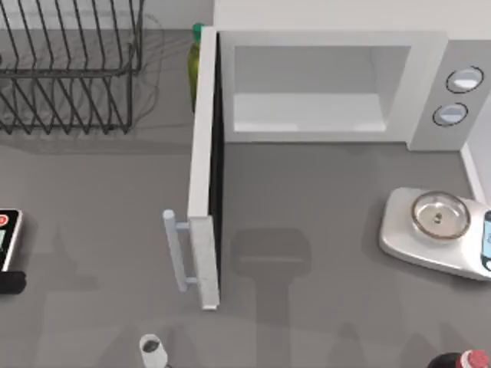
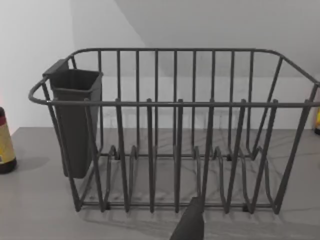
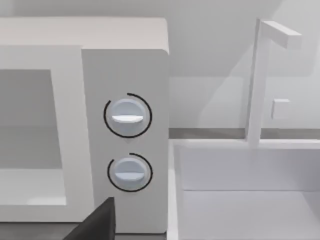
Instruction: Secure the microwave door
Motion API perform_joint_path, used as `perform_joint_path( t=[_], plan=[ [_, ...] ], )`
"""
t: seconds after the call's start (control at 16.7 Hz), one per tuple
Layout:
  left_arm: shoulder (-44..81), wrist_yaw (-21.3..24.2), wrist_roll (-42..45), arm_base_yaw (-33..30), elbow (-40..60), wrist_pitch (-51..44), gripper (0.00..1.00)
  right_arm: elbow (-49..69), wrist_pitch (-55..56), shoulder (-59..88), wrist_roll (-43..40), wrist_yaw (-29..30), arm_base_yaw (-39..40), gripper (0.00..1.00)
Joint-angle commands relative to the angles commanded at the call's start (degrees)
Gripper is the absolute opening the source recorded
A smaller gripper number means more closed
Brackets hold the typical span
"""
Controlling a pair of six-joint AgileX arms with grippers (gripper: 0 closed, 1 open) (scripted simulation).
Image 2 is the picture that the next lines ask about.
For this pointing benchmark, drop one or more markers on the dark bottle with yellow label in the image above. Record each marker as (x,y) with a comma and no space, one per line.
(6,147)

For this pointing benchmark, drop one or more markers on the dark grey cutlery holder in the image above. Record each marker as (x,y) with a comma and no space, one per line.
(75,120)

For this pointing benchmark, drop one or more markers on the yellow and black bottle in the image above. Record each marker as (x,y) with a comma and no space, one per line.
(317,120)

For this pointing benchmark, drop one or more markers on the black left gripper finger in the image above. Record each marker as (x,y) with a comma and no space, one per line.
(190,223)

